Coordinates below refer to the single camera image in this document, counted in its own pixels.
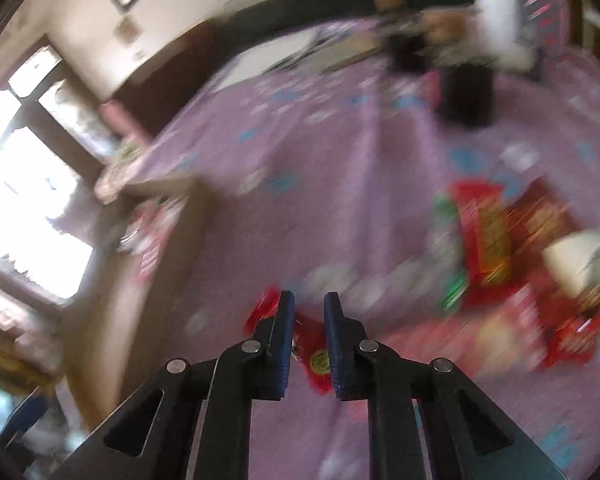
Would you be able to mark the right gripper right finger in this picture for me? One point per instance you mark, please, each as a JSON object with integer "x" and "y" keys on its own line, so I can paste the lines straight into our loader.
{"x": 426, "y": 421}

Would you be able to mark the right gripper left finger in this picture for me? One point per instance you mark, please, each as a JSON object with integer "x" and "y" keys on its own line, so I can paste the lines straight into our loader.
{"x": 192, "y": 420}

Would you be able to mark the red cartoon face candy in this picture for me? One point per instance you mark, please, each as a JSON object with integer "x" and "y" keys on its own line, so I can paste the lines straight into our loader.
{"x": 308, "y": 345}

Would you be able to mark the red gold snack bar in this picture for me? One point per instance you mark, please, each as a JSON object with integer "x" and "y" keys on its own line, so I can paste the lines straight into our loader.
{"x": 485, "y": 234}

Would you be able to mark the pink cartoon snack bag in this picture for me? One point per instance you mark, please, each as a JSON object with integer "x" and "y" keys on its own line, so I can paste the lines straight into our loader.
{"x": 505, "y": 338}

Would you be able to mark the green clear candy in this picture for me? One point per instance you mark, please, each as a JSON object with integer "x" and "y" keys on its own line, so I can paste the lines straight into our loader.
{"x": 446, "y": 248}

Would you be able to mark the dark red snack bag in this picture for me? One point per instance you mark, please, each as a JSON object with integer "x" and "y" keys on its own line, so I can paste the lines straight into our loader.
{"x": 535, "y": 220}

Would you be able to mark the small red candy packet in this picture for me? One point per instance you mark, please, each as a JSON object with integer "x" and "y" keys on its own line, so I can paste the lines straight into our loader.
{"x": 573, "y": 341}

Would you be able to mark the cardboard box tray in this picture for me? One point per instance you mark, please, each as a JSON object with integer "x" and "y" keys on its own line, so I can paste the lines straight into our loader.
{"x": 145, "y": 269}

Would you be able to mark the white wrapped snack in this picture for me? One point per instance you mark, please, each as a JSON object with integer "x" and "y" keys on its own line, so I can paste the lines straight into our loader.
{"x": 574, "y": 261}

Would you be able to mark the purple floral tablecloth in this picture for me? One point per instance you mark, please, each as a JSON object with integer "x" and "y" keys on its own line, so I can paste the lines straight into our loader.
{"x": 321, "y": 183}

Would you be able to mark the maroon armchair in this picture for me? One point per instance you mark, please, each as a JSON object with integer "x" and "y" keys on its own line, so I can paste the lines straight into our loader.
{"x": 158, "y": 89}

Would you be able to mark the black pot wooden knob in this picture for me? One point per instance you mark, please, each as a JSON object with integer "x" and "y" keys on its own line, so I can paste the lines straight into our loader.
{"x": 462, "y": 83}
{"x": 402, "y": 37}

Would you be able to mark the white paper sheet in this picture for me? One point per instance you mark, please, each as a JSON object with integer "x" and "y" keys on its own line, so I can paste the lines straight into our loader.
{"x": 257, "y": 60}

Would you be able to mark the grey notebook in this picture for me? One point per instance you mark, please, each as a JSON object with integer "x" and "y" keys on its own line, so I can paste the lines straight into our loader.
{"x": 341, "y": 53}

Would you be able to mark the rear black pot wooden knob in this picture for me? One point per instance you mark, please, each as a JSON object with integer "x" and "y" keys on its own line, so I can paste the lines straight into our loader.
{"x": 402, "y": 37}

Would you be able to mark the white plastic container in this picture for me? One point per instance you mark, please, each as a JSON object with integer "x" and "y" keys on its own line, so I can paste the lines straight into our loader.
{"x": 499, "y": 27}

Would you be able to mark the pink thermos bottle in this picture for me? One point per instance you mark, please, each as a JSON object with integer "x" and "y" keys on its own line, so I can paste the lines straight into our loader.
{"x": 545, "y": 24}

